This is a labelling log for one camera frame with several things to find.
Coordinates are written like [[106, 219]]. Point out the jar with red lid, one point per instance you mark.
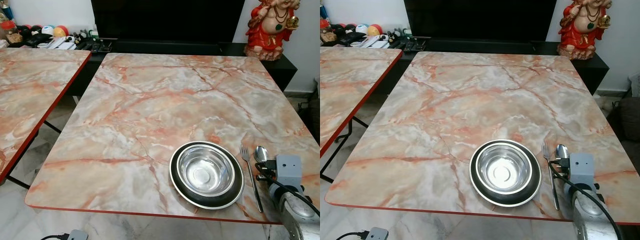
[[7, 27], [325, 26]]

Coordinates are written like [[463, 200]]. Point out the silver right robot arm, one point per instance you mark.
[[295, 215], [590, 215]]

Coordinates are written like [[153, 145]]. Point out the green and white figure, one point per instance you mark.
[[405, 33], [93, 34]]

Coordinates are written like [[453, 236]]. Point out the silver metal spoon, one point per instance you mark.
[[261, 154], [562, 151]]

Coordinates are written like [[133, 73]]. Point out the orange yellow ball toy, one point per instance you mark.
[[60, 31], [375, 29]]

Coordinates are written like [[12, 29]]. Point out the black plush toy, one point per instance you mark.
[[27, 34], [342, 32]]

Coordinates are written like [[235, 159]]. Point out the white round toy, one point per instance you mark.
[[362, 28], [47, 30]]

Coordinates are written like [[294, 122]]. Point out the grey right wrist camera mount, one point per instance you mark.
[[581, 167], [289, 170]]

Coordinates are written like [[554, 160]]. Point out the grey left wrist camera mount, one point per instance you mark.
[[78, 235], [378, 234]]

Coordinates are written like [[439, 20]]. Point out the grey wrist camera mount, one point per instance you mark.
[[378, 234], [581, 167], [78, 235], [289, 170]]

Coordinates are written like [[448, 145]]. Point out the stainless steel bowl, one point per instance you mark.
[[205, 170], [504, 167]]

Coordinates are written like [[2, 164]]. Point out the silver metal fork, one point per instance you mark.
[[546, 151], [244, 154]]

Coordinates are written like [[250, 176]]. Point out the marble pattern folding table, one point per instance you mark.
[[30, 90], [350, 85], [165, 105], [475, 100]]

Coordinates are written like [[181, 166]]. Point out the black television screen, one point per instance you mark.
[[165, 20], [480, 20]]

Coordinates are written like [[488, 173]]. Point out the red laughing Buddha statue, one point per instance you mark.
[[270, 30], [582, 30]]

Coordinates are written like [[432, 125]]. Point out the black plate with silver rim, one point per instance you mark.
[[480, 185], [180, 187]]

